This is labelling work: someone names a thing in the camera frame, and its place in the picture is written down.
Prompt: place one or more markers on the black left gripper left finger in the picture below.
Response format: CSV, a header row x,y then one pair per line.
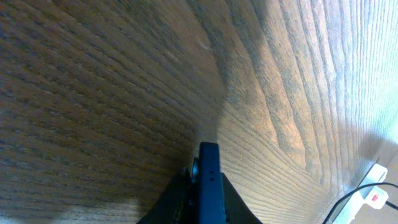
x,y
172,204

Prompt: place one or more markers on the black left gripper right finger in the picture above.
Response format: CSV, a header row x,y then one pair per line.
x,y
237,212

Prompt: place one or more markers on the blue smartphone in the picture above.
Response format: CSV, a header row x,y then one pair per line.
x,y
208,182

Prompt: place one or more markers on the white power strip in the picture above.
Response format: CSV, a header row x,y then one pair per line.
x,y
373,196

